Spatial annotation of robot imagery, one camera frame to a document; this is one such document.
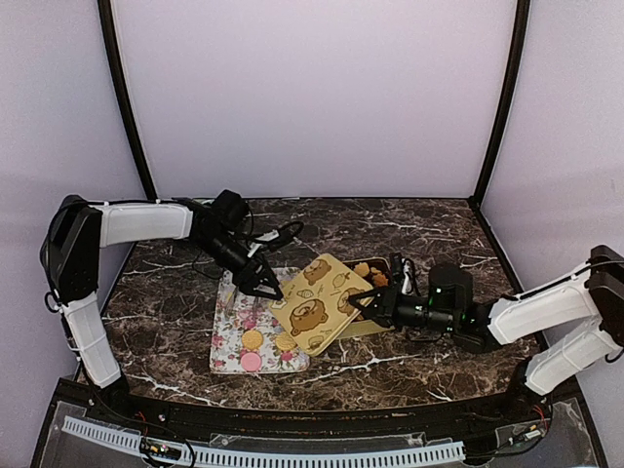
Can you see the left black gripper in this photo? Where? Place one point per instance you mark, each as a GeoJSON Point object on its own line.
{"type": "Point", "coordinates": [247, 279]}

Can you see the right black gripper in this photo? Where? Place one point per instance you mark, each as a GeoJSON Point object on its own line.
{"type": "Point", "coordinates": [386, 308]}

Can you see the silver tin lid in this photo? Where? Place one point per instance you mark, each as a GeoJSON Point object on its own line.
{"type": "Point", "coordinates": [315, 309]}

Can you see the metal serving tongs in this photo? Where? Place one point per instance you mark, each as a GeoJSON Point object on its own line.
{"type": "Point", "coordinates": [231, 303]}

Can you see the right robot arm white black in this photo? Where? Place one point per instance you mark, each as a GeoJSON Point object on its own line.
{"type": "Point", "coordinates": [591, 295]}

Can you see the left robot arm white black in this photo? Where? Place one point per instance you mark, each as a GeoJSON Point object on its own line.
{"type": "Point", "coordinates": [222, 228]}

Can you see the floral rectangular tray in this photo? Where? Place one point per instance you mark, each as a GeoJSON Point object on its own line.
{"type": "Point", "coordinates": [227, 348]}

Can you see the pink macaron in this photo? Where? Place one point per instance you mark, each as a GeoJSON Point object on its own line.
{"type": "Point", "coordinates": [251, 362]}

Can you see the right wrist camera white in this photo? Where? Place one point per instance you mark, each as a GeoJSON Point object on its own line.
{"type": "Point", "coordinates": [403, 273]}

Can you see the left black frame post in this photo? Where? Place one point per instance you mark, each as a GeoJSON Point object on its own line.
{"type": "Point", "coordinates": [116, 71]}

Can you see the black frame post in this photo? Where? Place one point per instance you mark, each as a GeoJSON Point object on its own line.
{"type": "Point", "coordinates": [504, 105]}
{"type": "Point", "coordinates": [116, 71]}

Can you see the white cable duct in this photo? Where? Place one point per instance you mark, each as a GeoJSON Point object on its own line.
{"type": "Point", "coordinates": [243, 451]}

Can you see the right black frame post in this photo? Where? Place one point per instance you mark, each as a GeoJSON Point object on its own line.
{"type": "Point", "coordinates": [504, 105]}

